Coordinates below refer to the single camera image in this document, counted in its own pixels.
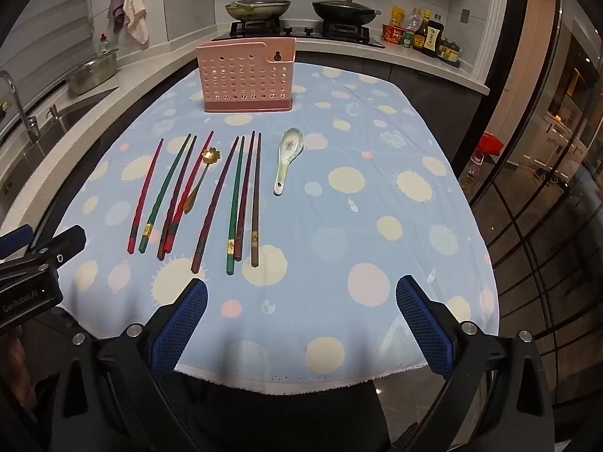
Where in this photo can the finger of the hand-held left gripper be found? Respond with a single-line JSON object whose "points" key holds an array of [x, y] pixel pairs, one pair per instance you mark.
{"points": [[61, 245], [14, 239]]}

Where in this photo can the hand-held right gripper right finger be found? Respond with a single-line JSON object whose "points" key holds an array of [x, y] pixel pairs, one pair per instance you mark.
{"points": [[424, 325]]}

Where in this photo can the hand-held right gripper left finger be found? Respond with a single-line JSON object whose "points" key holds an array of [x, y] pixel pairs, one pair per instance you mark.
{"points": [[179, 325]]}

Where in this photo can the maroon chopstick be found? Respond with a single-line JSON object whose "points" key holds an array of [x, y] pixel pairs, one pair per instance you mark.
{"points": [[215, 207], [163, 245], [245, 197]]}

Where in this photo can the red chopstick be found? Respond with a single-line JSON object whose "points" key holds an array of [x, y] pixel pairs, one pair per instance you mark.
{"points": [[146, 193], [169, 242]]}

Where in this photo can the green chopstick with gold band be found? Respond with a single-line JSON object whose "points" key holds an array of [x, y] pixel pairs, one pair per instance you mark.
{"points": [[166, 188], [236, 207]]}

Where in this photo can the brown chopstick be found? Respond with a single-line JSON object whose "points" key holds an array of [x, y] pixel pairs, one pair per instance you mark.
{"points": [[256, 197]]}

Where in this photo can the gold flower spoon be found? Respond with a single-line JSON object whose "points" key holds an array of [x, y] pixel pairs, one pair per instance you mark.
{"points": [[211, 155]]}

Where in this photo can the white ceramic soup spoon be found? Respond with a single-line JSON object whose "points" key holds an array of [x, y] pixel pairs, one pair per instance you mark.
{"points": [[289, 143]]}

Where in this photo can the pink perforated utensil holder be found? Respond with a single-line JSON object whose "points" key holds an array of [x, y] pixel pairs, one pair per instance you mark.
{"points": [[245, 80]]}

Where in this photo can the person's left hand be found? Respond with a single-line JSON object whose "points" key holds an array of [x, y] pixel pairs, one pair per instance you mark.
{"points": [[21, 372]]}

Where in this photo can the chrome kitchen faucet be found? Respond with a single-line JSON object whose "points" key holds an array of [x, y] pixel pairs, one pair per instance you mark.
{"points": [[28, 122]]}

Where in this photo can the blue spotted tablecloth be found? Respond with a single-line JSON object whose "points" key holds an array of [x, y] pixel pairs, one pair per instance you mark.
{"points": [[339, 226]]}

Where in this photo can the small chrome soap dispenser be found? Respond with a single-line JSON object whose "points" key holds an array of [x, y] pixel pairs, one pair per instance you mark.
{"points": [[54, 113]]}

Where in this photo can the steel sink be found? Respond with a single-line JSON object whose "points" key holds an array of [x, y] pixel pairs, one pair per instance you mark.
{"points": [[89, 103]]}

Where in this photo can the steel colander pot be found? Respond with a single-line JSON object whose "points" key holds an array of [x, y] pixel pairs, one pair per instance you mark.
{"points": [[94, 73]]}

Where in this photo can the red plastic bag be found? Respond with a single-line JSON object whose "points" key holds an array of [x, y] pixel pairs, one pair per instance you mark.
{"points": [[492, 143]]}

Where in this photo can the green dish soap bottle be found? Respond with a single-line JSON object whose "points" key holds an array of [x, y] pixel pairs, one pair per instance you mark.
{"points": [[105, 46]]}

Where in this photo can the black framed glass door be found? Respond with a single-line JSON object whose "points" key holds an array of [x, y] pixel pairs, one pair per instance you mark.
{"points": [[541, 150]]}

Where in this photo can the purple hanging cloth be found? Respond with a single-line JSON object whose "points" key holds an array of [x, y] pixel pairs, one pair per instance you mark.
{"points": [[117, 9]]}

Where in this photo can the white hanging towel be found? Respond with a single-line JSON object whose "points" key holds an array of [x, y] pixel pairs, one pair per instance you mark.
{"points": [[136, 9]]}

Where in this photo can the small dark seasoning jars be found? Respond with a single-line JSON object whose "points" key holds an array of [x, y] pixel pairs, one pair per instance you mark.
{"points": [[450, 54]]}

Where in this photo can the large dark sauce bottle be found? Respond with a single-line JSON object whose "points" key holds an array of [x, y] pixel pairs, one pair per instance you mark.
{"points": [[433, 37]]}

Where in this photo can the slim dark sauce bottle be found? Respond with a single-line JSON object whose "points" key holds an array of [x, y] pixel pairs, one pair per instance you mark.
{"points": [[422, 33]]}

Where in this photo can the red seasoning container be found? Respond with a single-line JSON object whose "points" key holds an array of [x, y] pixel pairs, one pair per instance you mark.
{"points": [[393, 34]]}

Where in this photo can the beige wok with lid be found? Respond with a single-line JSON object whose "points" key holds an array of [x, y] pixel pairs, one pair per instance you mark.
{"points": [[258, 5]]}

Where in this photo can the yellow seasoning packet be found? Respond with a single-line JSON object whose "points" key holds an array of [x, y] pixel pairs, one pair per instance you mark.
{"points": [[397, 15]]}

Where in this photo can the black gas stove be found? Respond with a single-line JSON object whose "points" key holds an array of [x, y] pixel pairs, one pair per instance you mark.
{"points": [[301, 33]]}

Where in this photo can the black wok with lid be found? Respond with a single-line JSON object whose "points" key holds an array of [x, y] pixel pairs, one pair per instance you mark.
{"points": [[346, 12]]}

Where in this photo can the grey wall outlet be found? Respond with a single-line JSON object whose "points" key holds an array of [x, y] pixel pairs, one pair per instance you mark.
{"points": [[465, 15]]}

